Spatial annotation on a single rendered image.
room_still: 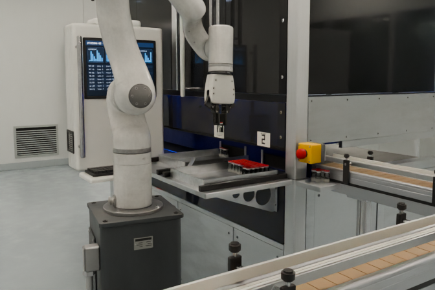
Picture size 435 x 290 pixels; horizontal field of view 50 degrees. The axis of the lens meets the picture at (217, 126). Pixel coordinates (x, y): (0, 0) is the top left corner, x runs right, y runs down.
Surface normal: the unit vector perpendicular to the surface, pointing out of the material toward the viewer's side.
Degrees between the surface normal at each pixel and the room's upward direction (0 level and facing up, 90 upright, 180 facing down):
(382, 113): 90
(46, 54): 90
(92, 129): 90
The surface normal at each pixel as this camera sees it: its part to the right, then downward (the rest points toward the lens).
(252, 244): -0.84, 0.06
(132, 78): 0.28, -0.33
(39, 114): 0.54, 0.09
